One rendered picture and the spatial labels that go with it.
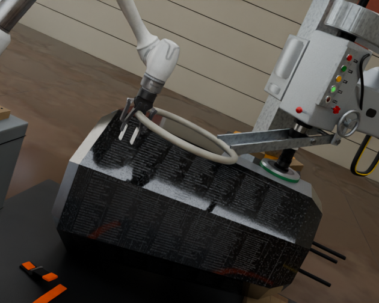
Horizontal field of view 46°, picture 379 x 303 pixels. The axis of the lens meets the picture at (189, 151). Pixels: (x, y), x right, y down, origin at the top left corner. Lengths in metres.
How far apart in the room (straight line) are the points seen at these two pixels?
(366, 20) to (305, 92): 0.41
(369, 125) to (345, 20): 0.63
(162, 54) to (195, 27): 6.70
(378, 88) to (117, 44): 6.84
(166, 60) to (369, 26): 0.96
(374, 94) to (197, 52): 6.23
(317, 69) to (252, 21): 6.17
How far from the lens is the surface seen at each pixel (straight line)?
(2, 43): 1.89
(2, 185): 1.94
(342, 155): 8.63
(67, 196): 2.19
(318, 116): 2.20
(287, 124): 3.04
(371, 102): 2.46
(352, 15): 2.19
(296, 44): 2.95
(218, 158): 1.73
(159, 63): 1.75
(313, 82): 2.20
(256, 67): 8.33
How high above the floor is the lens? 1.43
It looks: 16 degrees down
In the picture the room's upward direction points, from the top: 23 degrees clockwise
